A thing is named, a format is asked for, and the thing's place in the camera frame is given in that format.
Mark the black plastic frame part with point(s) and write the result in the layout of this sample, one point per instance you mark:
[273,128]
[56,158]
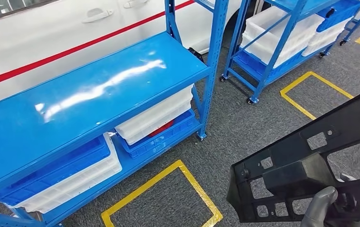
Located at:
[292,175]

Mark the red plastic part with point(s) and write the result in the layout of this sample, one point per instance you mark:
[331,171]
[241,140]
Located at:
[162,127]

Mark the blue metal shelf rack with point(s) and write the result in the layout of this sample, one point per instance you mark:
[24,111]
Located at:
[89,94]

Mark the blue wheeled shelf rack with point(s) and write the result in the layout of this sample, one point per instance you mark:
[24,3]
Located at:
[280,47]
[342,42]

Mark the blue plastic crate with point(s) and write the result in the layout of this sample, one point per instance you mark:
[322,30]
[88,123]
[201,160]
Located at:
[58,166]
[167,141]
[261,65]
[346,14]

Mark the small black plastic piece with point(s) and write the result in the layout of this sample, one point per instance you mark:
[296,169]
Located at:
[195,54]

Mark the white car with red stripe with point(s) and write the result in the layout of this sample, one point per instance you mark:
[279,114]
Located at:
[58,37]

